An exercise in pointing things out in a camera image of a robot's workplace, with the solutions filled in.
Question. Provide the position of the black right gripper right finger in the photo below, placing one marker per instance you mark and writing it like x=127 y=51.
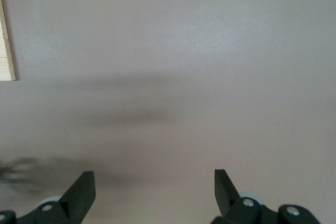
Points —
x=246 y=213

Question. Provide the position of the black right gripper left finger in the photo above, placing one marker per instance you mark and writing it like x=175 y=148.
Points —
x=57 y=212

